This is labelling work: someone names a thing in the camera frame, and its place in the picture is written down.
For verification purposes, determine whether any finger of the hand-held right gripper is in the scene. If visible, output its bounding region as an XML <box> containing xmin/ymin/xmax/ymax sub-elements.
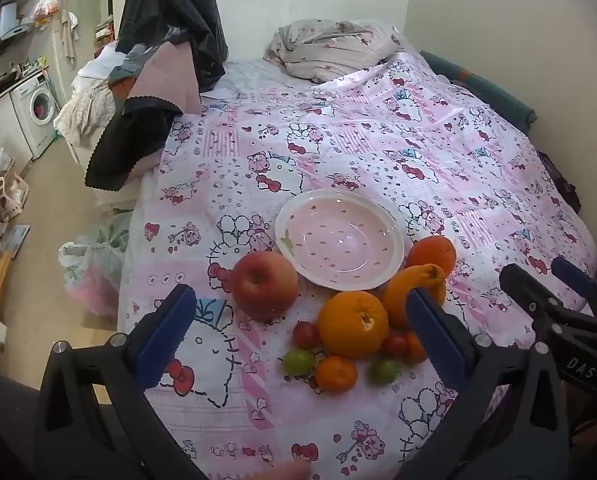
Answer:
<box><xmin>499</xmin><ymin>262</ymin><xmax>597</xmax><ymax>332</ymax></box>
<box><xmin>551</xmin><ymin>257</ymin><xmax>597</xmax><ymax>317</ymax></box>

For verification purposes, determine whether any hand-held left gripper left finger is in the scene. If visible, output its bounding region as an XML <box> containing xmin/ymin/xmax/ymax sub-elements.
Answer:
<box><xmin>33</xmin><ymin>284</ymin><xmax>214</xmax><ymax>480</ymax></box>

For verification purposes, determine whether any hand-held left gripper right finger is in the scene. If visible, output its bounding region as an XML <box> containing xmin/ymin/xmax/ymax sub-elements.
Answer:
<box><xmin>399</xmin><ymin>286</ymin><xmax>572</xmax><ymax>480</ymax></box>

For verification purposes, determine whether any small tangerine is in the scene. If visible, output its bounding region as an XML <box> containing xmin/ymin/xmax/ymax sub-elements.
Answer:
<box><xmin>403</xmin><ymin>331</ymin><xmax>428</xmax><ymax>365</ymax></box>
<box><xmin>316</xmin><ymin>355</ymin><xmax>358</xmax><ymax>394</ymax></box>

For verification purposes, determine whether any red cherry tomato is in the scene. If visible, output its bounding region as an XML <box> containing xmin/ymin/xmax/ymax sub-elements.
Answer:
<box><xmin>292</xmin><ymin>321</ymin><xmax>322</xmax><ymax>351</ymax></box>
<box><xmin>381</xmin><ymin>334</ymin><xmax>408</xmax><ymax>358</ymax></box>

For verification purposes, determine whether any green cherry tomato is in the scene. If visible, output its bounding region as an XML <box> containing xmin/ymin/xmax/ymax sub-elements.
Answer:
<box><xmin>283</xmin><ymin>349</ymin><xmax>315</xmax><ymax>376</ymax></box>
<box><xmin>369</xmin><ymin>357</ymin><xmax>398</xmax><ymax>386</ymax></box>

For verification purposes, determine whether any large orange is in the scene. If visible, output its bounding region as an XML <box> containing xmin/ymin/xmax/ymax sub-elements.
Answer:
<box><xmin>319</xmin><ymin>290</ymin><xmax>390</xmax><ymax>359</ymax></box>

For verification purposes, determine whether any red apple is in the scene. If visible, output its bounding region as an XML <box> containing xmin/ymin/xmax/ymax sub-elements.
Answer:
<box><xmin>232</xmin><ymin>251</ymin><xmax>300</xmax><ymax>321</ymax></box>

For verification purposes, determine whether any pink spotted bowl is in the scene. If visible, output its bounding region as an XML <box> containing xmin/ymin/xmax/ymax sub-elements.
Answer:
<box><xmin>274</xmin><ymin>188</ymin><xmax>405</xmax><ymax>292</ymax></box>

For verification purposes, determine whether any dark bag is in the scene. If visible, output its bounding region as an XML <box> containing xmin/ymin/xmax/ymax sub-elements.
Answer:
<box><xmin>539</xmin><ymin>152</ymin><xmax>582</xmax><ymax>213</ymax></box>

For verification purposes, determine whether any white plastic bag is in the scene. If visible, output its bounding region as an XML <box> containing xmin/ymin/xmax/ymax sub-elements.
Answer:
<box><xmin>58</xmin><ymin>212</ymin><xmax>134</xmax><ymax>318</ymax></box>

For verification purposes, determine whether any black cloth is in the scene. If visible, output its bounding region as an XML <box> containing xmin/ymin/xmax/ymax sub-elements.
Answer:
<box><xmin>84</xmin><ymin>97</ymin><xmax>179</xmax><ymax>192</ymax></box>

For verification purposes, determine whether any teal bed edge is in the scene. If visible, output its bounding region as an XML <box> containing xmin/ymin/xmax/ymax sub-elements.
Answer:
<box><xmin>421</xmin><ymin>50</ymin><xmax>537</xmax><ymax>133</ymax></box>

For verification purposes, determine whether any wooden rack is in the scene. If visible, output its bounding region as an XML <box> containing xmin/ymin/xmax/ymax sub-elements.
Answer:
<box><xmin>0</xmin><ymin>160</ymin><xmax>29</xmax><ymax>221</ymax></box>

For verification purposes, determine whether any pink cartoon printed blanket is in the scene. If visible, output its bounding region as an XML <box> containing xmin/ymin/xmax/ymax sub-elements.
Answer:
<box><xmin>118</xmin><ymin>52</ymin><xmax>597</xmax><ymax>480</ymax></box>

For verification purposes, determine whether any white lace cloth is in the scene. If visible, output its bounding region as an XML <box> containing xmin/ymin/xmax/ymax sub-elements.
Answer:
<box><xmin>53</xmin><ymin>85</ymin><xmax>124</xmax><ymax>141</ymax></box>

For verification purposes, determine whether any pink cloth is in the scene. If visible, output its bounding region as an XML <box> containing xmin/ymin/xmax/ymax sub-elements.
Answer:
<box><xmin>128</xmin><ymin>42</ymin><xmax>202</xmax><ymax>113</ymax></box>

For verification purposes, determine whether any white washing machine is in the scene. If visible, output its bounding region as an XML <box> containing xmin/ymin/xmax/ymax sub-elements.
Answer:
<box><xmin>11</xmin><ymin>72</ymin><xmax>62</xmax><ymax>158</ymax></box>

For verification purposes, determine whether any white cabinet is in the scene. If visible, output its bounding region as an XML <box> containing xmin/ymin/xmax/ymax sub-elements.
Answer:
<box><xmin>0</xmin><ymin>95</ymin><xmax>34</xmax><ymax>171</ymax></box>

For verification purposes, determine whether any grey and red garment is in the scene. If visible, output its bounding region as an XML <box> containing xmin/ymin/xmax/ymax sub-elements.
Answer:
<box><xmin>108</xmin><ymin>42</ymin><xmax>149</xmax><ymax>101</ymax></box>

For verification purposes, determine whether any crumpled grey floral quilt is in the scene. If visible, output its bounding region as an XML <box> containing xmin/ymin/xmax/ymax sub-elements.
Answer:
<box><xmin>263</xmin><ymin>19</ymin><xmax>404</xmax><ymax>81</ymax></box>

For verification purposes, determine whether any hanging towel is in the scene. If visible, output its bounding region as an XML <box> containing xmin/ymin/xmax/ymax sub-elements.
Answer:
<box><xmin>58</xmin><ymin>10</ymin><xmax>79</xmax><ymax>68</ymax></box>

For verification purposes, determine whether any black plastic bag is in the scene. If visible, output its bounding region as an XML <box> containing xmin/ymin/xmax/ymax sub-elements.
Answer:
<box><xmin>116</xmin><ymin>0</ymin><xmax>229</xmax><ymax>93</ymax></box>

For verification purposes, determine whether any hanging plastic bag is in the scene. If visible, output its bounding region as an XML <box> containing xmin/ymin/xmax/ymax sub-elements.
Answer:
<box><xmin>31</xmin><ymin>0</ymin><xmax>62</xmax><ymax>28</ymax></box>

